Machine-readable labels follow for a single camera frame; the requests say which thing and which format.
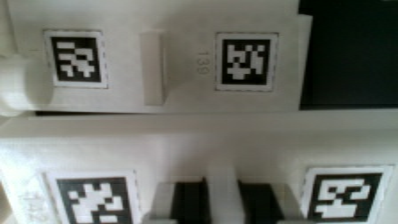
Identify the white cabinet door panel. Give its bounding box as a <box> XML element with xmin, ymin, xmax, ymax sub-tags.
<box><xmin>0</xmin><ymin>0</ymin><xmax>310</xmax><ymax>116</ymax></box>
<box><xmin>0</xmin><ymin>131</ymin><xmax>398</xmax><ymax>224</ymax></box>

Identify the white U-shaped obstacle frame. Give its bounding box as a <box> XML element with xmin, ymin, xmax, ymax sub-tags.
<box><xmin>0</xmin><ymin>109</ymin><xmax>398</xmax><ymax>139</ymax></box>

